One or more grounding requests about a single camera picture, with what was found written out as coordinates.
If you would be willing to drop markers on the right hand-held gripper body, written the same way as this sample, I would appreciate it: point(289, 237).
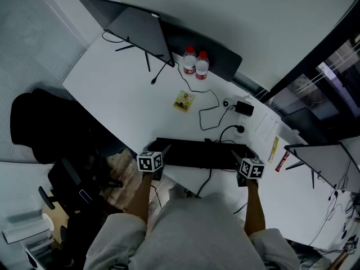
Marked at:
point(251, 169)

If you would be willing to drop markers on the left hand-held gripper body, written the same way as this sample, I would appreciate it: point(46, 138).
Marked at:
point(150, 162)

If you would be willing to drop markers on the black keyboard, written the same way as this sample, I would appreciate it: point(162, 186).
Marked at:
point(197, 153)

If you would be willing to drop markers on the person's right forearm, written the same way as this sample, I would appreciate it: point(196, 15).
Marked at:
point(254, 209)

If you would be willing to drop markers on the person's left forearm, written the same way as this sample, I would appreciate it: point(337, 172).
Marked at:
point(140, 201)

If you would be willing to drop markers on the yellow stick packet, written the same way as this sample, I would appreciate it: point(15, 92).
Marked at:
point(273, 150)

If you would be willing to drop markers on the red stick packet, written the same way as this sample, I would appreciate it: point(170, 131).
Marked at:
point(282, 162)

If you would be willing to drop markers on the white power strip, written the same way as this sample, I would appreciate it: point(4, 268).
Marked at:
point(242, 119)

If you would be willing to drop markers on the black power adapter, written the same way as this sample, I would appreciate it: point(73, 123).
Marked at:
point(244, 108)

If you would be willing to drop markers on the yellow flat snack packet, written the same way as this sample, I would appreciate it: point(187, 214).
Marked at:
point(184, 101)

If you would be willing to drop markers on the small round grey connector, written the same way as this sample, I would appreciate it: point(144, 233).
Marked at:
point(226, 103)

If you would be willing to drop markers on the black wide monitor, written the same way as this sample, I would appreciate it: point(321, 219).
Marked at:
point(323, 159)

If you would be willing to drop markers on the black smartphone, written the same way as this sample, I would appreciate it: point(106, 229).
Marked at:
point(85, 196)

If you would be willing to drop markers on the black office chair with armrests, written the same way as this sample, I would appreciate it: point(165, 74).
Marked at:
point(70, 179)

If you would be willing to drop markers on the person's grey sweatshirt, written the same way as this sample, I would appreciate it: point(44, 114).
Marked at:
point(191, 235)

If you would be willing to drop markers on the red-capped water bottle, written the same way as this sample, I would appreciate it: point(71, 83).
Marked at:
point(202, 66)
point(189, 62)

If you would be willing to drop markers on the black low office chair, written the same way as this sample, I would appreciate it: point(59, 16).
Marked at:
point(81, 235)

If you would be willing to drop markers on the dark grey desk partition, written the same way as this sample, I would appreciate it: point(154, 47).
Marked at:
point(213, 58)

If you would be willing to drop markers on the black high-back office chair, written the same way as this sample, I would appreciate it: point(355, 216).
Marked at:
point(42, 122)

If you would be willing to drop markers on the black monitor with sticker corner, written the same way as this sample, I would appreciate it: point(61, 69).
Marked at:
point(135, 27)

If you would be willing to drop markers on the black-framed window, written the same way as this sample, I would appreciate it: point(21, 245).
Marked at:
point(337, 66)

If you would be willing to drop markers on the white roller blind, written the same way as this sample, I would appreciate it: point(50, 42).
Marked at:
point(239, 15)

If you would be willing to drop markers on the white rolled sheet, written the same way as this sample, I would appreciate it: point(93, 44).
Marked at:
point(28, 229)

